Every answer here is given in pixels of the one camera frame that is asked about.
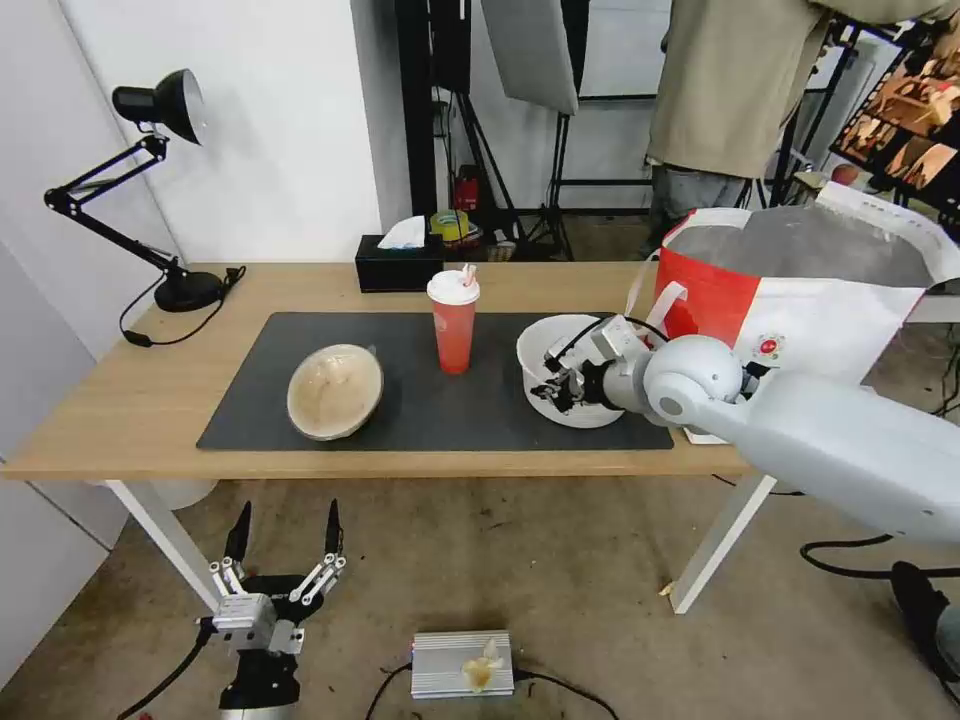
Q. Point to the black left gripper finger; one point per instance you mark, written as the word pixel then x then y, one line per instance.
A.
pixel 331 534
pixel 238 536

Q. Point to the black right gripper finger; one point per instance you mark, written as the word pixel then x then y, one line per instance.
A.
pixel 553 394
pixel 556 352

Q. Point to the white plastic bowl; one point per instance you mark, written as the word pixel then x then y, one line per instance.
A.
pixel 534 341

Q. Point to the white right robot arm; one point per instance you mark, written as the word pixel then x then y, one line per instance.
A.
pixel 825 442

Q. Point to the red white takeout bag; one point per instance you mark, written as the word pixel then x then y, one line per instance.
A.
pixel 810 322

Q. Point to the white bin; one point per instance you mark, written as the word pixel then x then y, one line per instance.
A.
pixel 184 495

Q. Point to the white table leg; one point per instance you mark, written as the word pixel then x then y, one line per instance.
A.
pixel 161 540
pixel 720 547

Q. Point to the red drink cup white lid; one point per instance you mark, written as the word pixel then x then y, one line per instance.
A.
pixel 454 337

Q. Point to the black desk mat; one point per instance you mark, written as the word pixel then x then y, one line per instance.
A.
pixel 450 412

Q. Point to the pink striped straw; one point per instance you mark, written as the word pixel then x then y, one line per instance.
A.
pixel 470 274

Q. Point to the beige paper bowl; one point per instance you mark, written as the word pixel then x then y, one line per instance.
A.
pixel 334 390

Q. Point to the yellow green tape roll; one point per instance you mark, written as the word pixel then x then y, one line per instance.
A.
pixel 450 225

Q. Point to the silver power supply box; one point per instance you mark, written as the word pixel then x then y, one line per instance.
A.
pixel 442 667

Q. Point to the black tissue box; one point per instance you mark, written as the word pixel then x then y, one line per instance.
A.
pixel 397 274

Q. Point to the small red box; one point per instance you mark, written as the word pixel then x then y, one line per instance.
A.
pixel 468 193

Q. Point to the white tissue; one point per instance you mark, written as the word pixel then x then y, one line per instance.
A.
pixel 405 232

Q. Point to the crumpled beige paper scrap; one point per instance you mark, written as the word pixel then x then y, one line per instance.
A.
pixel 480 667

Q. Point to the black tripod stand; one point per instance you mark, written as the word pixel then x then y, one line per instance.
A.
pixel 559 150

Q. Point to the black desk lamp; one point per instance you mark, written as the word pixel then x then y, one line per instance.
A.
pixel 180 289

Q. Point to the grey softbox light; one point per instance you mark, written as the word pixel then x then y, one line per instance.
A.
pixel 532 52

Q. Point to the person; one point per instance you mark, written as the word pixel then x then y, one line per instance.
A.
pixel 720 90

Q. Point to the person's foot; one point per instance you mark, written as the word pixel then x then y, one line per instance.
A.
pixel 922 615

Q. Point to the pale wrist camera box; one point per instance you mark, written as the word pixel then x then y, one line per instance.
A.
pixel 244 619

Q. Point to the black upright post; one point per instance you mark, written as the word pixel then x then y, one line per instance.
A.
pixel 420 112

